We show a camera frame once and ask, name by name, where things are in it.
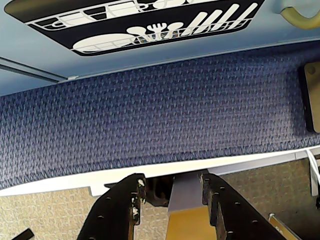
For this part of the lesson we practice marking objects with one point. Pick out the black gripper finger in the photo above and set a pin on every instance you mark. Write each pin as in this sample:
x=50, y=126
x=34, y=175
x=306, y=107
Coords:
x=112, y=215
x=235, y=217

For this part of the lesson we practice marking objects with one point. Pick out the black flat strip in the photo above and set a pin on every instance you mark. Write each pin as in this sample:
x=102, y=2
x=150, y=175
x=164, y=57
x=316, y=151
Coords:
x=21, y=235

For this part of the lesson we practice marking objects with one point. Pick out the blue woven mat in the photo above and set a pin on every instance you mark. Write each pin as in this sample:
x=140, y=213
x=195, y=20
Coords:
x=150, y=117

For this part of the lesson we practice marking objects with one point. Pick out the wooden board with black edge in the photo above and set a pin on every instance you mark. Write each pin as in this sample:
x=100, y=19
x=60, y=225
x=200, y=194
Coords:
x=312, y=97

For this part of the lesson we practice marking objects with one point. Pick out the blue toy dishwasher panel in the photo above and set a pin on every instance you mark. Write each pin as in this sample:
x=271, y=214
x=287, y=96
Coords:
x=140, y=27

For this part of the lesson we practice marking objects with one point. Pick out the gray and wooden post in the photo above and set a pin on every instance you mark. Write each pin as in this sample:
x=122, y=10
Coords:
x=186, y=200

